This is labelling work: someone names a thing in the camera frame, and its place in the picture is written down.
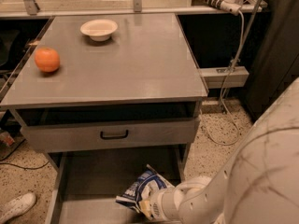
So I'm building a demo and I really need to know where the white paper bowl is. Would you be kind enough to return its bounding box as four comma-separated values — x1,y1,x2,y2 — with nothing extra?
80,20,118,42

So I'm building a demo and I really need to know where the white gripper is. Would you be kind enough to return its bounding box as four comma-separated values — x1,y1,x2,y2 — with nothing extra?
138,188,175,221

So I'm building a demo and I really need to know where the black drawer handle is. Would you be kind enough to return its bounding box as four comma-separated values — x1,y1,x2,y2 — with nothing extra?
100,130,129,140

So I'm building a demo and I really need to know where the grey top drawer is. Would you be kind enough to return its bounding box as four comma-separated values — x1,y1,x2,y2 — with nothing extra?
21,118,199,153

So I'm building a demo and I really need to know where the black floor cable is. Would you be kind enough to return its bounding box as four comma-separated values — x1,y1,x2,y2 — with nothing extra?
0,138,50,171

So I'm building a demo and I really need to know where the orange fruit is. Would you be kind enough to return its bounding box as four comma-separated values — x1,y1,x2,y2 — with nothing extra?
35,48,60,73

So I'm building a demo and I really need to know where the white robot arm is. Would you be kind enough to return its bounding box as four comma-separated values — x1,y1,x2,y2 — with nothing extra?
140,78,299,224

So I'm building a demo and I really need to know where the white power strip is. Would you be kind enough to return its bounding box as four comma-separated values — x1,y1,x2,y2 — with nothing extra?
201,0,241,16

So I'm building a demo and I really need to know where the grey back shelf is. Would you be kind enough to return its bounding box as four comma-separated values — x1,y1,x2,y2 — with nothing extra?
0,0,269,19

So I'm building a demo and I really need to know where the blue chip bag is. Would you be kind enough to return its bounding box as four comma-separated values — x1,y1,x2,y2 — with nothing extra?
116,164,173,213

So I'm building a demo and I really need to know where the white cable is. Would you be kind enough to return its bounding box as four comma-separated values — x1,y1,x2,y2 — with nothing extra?
199,10,246,147

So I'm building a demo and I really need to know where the white shoe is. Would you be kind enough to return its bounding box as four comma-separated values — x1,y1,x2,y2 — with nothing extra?
0,192,36,224

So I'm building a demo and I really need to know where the open grey middle drawer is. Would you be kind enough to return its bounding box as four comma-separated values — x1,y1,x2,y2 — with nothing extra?
45,145,188,224

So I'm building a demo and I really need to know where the grey drawer cabinet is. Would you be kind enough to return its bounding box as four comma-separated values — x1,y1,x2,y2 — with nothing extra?
0,12,209,224

